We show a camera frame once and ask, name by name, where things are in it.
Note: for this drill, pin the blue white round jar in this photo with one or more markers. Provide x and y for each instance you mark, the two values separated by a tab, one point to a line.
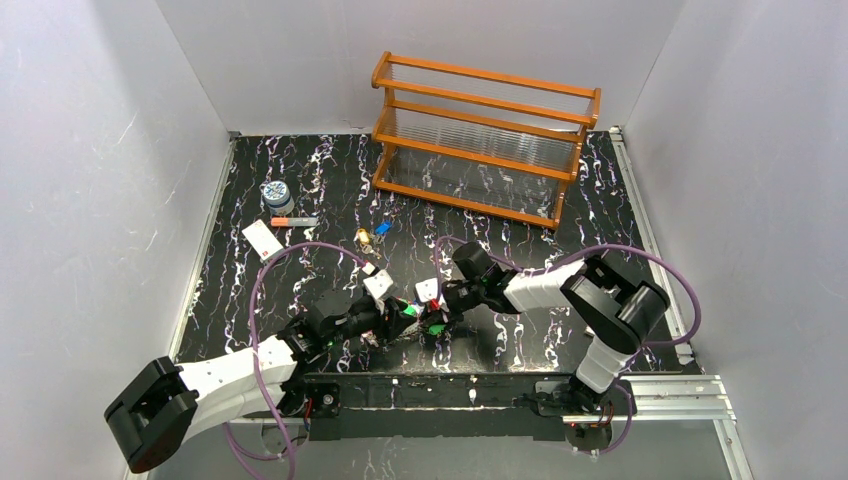
277	198

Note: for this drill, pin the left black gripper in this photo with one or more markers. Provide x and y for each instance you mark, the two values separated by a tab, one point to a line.
385	317

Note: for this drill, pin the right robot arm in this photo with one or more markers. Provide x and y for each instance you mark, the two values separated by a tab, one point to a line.
620	311

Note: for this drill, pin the blue tag key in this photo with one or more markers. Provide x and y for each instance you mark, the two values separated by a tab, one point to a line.
383	228

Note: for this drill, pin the yellow tag key left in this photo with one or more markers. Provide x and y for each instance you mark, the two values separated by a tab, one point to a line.
366	242

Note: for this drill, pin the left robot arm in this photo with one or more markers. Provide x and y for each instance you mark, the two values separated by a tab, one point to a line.
168	403

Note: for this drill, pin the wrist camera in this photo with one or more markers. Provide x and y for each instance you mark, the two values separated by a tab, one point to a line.
427	294
379	285

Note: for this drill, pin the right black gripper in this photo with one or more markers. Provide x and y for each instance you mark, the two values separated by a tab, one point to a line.
441	307

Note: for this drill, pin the orange grey marker pen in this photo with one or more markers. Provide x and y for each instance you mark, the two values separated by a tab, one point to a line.
293	222

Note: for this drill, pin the orange wooden shelf rack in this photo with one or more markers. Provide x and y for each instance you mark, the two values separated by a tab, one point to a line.
493	143

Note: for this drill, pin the white card box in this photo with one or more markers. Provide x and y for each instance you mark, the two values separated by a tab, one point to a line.
262	240

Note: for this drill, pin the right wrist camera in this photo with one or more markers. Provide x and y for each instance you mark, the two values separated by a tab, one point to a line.
427	294

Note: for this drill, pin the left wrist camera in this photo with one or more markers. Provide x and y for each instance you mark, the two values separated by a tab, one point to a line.
379	285

